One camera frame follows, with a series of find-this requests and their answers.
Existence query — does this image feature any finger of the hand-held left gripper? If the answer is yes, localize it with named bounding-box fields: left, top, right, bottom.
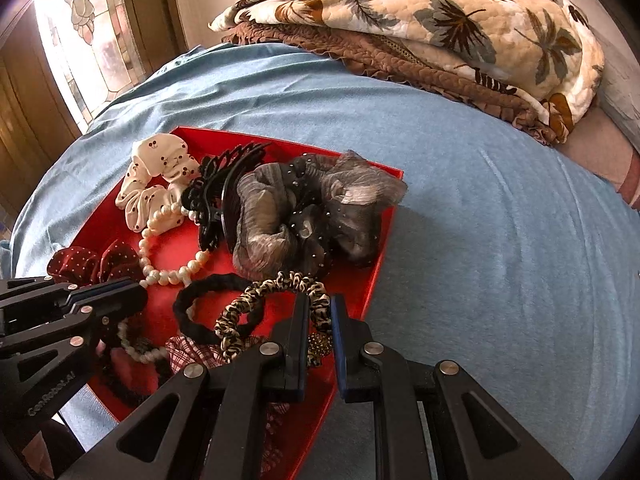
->
left=0, top=305, right=143, bottom=361
left=0, top=276, right=149, bottom=318

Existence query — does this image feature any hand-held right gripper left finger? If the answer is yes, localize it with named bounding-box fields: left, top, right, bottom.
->
left=60, top=292, right=312, bottom=480

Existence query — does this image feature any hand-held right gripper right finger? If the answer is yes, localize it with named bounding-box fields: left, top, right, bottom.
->
left=330, top=294, right=576, bottom=480

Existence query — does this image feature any small pearl bracelet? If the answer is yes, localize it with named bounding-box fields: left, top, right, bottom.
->
left=137, top=202, right=211, bottom=288

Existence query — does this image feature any large pearl bracelet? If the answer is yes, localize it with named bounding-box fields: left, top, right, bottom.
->
left=97, top=317, right=173, bottom=408

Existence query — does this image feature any red box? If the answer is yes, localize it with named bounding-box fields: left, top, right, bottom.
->
left=47, top=127, right=405, bottom=480

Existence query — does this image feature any leopard print scrunchie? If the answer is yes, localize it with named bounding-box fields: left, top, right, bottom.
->
left=214, top=271, right=335, bottom=368

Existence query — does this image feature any black hair tie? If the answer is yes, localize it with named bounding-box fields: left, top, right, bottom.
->
left=172, top=272, right=266, bottom=346

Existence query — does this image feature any dark red dotted scrunchie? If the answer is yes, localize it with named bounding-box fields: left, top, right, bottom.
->
left=47, top=240, right=143, bottom=291

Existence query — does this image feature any red plaid scrunchie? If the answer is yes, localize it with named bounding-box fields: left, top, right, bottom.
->
left=165, top=335, right=291, bottom=466

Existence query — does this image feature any black claw hair clip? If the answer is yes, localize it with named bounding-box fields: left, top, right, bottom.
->
left=181, top=141, right=273, bottom=252

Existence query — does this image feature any grey organza scrunchie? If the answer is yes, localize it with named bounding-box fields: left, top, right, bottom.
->
left=232, top=150, right=408, bottom=281

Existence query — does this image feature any white cherry print scrunchie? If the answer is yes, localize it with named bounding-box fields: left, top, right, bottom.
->
left=115, top=134, right=201, bottom=233

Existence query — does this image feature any blue bedsheet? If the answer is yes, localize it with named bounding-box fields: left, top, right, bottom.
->
left=0, top=42, right=640, bottom=480

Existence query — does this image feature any wooden door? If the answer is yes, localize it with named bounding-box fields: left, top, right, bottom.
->
left=0, top=25, right=83, bottom=221

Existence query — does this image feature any stained glass window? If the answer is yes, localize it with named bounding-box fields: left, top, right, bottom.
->
left=32, top=0, right=176, bottom=131

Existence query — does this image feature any brown quilted blanket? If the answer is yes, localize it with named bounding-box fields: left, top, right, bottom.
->
left=220, top=20, right=558, bottom=147

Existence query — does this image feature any pink striped bedsheet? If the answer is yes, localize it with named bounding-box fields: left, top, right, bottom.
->
left=555, top=125, right=640, bottom=211

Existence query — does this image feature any floral leaf blanket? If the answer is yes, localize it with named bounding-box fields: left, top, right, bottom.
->
left=207, top=0, right=606, bottom=143

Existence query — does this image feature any pale grey pillow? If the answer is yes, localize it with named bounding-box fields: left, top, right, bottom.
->
left=597, top=45, right=640, bottom=156

